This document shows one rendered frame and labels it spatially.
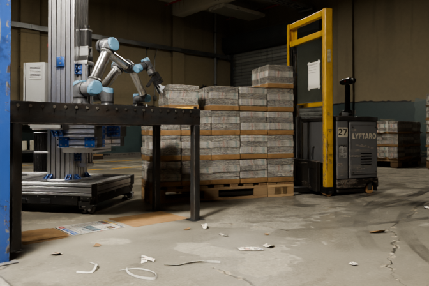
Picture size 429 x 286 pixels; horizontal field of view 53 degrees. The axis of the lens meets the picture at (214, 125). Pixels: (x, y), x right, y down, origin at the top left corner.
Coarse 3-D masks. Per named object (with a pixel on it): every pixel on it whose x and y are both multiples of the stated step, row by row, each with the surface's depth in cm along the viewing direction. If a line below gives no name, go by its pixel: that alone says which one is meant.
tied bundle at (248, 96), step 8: (240, 88) 413; (248, 88) 416; (256, 88) 419; (240, 96) 413; (248, 96) 416; (256, 96) 419; (264, 96) 422; (240, 104) 412; (248, 104) 415; (256, 104) 418; (264, 104) 421
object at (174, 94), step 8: (168, 88) 392; (176, 88) 392; (184, 88) 395; (192, 88) 397; (168, 96) 391; (176, 96) 393; (184, 96) 396; (192, 96) 398; (168, 104) 391; (176, 104) 392; (184, 104) 395; (192, 104) 398
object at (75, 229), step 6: (90, 222) 300; (96, 222) 300; (102, 222) 300; (108, 222) 300; (60, 228) 282; (66, 228) 282; (72, 228) 282; (78, 228) 282; (84, 228) 283; (90, 228) 282; (96, 228) 282; (102, 228) 282; (108, 228) 283; (114, 228) 283; (72, 234) 265; (78, 234) 266
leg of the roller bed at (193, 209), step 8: (192, 128) 313; (192, 136) 312; (192, 144) 312; (192, 152) 312; (192, 160) 312; (192, 168) 312; (192, 176) 312; (192, 184) 312; (192, 192) 312; (192, 200) 312; (192, 208) 312; (192, 216) 312
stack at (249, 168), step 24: (216, 120) 405; (240, 120) 413; (264, 120) 422; (144, 144) 406; (168, 144) 387; (216, 144) 403; (240, 144) 413; (264, 144) 421; (144, 168) 403; (168, 168) 388; (216, 168) 403; (240, 168) 412; (264, 168) 420; (144, 192) 401; (216, 192) 402; (264, 192) 420
